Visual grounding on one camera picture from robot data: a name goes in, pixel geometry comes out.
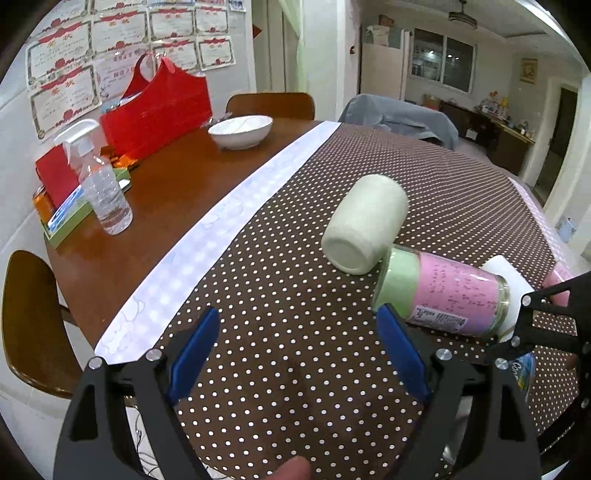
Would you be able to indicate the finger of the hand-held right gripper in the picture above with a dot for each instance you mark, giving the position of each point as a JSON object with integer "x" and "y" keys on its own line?
{"x": 561, "y": 288}

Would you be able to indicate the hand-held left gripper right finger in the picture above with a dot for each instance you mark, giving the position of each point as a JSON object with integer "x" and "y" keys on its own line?
{"x": 401, "y": 350}

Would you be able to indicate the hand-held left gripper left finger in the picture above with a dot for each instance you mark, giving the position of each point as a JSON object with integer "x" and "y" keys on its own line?
{"x": 194, "y": 350}

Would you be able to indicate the glass jar pink green label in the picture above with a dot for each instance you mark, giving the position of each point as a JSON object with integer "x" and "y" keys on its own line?
{"x": 448, "y": 290}

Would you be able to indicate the white cup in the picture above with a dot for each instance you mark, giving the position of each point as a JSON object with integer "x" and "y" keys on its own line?
{"x": 367, "y": 219}

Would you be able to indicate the person's left hand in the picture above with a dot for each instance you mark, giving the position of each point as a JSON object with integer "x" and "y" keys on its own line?
{"x": 292, "y": 470}

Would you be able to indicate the pink object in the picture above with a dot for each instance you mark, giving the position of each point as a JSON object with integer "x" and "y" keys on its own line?
{"x": 558, "y": 281}

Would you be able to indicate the blue bin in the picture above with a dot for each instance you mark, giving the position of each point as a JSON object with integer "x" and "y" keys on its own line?
{"x": 567, "y": 230}

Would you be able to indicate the blue label bottle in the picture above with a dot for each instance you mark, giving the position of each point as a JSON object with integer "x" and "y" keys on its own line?
{"x": 524, "y": 374}

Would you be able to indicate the brown polka dot tablecloth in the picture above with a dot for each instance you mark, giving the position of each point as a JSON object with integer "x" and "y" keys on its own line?
{"x": 323, "y": 300}

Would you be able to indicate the doorway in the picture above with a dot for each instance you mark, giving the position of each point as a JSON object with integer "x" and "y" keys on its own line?
{"x": 561, "y": 138}

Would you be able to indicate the wooden chair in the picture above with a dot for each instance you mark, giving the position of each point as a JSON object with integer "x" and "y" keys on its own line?
{"x": 270, "y": 105}
{"x": 32, "y": 323}

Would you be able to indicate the dark wooden sideboard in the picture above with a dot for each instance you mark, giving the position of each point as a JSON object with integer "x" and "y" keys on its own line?
{"x": 489, "y": 134}

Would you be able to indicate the clear spray bottle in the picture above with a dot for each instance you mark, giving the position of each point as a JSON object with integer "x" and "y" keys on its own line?
{"x": 108, "y": 198}

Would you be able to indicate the orange box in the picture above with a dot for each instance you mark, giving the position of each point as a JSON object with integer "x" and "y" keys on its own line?
{"x": 42, "y": 205}

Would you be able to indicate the red box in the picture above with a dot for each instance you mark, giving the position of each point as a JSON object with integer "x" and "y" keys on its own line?
{"x": 55, "y": 175}

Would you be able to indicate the white bowl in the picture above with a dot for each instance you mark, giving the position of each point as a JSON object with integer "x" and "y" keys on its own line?
{"x": 240, "y": 131}

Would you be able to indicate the grey cloth covered chair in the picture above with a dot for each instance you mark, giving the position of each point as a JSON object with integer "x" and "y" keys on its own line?
{"x": 397, "y": 115}

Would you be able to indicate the red gift bag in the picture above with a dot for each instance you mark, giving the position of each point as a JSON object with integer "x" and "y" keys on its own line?
{"x": 157, "y": 115}

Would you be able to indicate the window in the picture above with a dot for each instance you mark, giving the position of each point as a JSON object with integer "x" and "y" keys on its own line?
{"x": 443, "y": 60}

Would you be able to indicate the white refrigerator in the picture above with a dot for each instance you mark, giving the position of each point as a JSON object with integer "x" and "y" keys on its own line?
{"x": 381, "y": 64}

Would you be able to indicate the ceiling lamp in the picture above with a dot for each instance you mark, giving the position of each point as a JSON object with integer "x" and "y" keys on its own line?
{"x": 462, "y": 16}

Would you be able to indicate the framed wall picture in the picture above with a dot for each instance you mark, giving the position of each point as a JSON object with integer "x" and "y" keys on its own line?
{"x": 530, "y": 70}

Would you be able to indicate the group of wall certificates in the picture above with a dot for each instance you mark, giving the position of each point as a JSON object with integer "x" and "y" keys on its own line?
{"x": 69, "y": 60}

